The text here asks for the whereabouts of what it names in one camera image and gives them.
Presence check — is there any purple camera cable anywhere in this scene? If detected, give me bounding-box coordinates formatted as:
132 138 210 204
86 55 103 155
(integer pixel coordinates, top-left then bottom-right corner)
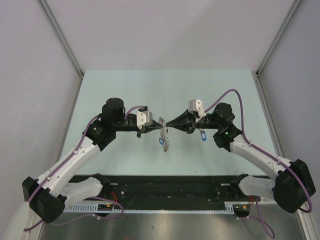
23 104 148 232
203 88 315 238

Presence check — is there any white slotted cable duct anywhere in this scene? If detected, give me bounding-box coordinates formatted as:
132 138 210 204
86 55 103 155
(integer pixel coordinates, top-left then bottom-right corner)
63 202 241 215

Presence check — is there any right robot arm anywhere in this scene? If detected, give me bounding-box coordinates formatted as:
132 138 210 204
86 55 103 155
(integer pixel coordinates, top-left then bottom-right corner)
166 102 316 214

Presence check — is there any round metal keyring disc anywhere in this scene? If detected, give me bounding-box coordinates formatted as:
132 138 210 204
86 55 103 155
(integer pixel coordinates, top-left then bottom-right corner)
158 117 170 153

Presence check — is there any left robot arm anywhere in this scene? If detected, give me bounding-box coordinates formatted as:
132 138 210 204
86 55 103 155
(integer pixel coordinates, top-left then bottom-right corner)
22 97 163 224

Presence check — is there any left aluminium frame post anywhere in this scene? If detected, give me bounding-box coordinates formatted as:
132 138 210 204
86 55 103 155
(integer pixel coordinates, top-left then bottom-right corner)
37 0 85 80

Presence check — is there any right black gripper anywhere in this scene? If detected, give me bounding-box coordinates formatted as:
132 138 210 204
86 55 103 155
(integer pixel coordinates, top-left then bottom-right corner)
166 109 221 135

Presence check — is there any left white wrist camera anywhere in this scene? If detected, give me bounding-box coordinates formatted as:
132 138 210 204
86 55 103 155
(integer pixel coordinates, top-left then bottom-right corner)
136 106 153 130

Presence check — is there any right aluminium frame post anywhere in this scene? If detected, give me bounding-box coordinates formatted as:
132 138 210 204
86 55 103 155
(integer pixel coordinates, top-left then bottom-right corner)
255 0 303 78

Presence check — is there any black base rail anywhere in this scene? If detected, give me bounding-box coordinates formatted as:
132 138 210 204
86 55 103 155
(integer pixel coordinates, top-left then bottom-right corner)
106 175 249 211

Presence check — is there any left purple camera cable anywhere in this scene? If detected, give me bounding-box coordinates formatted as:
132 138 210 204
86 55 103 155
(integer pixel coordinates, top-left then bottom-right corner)
23 104 148 232

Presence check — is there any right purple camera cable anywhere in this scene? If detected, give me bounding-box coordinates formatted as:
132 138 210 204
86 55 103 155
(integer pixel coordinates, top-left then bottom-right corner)
203 88 315 238

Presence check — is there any aluminium frame post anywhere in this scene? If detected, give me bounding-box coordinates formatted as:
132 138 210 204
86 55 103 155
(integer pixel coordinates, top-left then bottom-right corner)
37 0 85 80
255 0 303 78

